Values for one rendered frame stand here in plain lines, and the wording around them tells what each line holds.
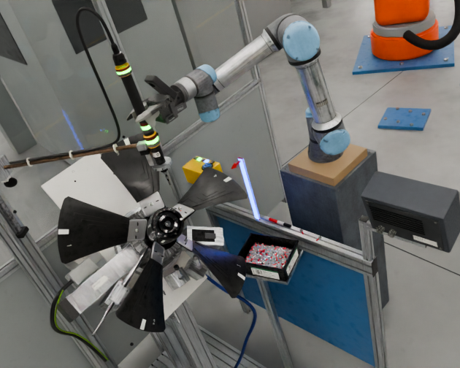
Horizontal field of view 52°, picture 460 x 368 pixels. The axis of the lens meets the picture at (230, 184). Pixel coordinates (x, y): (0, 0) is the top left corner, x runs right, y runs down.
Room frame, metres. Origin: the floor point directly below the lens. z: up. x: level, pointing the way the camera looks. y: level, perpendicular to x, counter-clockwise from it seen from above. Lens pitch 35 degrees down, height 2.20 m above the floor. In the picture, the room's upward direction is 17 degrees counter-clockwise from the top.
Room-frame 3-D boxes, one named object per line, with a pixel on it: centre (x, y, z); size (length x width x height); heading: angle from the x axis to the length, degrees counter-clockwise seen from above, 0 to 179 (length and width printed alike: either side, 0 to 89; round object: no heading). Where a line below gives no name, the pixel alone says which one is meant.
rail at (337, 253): (1.56, -0.14, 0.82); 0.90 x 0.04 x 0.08; 38
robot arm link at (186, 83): (1.53, 0.05, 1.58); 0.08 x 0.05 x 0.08; 38
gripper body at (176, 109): (1.48, 0.12, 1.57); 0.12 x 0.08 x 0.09; 128
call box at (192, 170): (1.86, 0.10, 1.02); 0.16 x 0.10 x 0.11; 38
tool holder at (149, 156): (1.41, 0.21, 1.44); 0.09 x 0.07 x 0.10; 73
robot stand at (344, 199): (1.70, -0.44, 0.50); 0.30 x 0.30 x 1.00; 34
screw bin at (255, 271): (1.40, -0.06, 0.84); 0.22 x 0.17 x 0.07; 53
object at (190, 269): (1.39, 0.23, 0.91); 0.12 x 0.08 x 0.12; 38
